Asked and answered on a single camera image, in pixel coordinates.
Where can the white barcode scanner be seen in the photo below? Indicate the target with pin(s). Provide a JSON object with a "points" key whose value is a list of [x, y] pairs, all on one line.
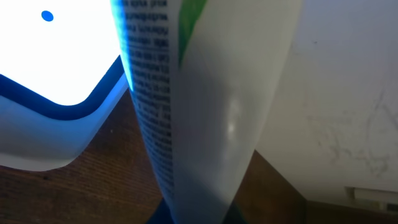
{"points": [[61, 77]]}

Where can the white cream tube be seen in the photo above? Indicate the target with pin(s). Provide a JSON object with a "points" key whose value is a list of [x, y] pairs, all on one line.
{"points": [[202, 76]]}

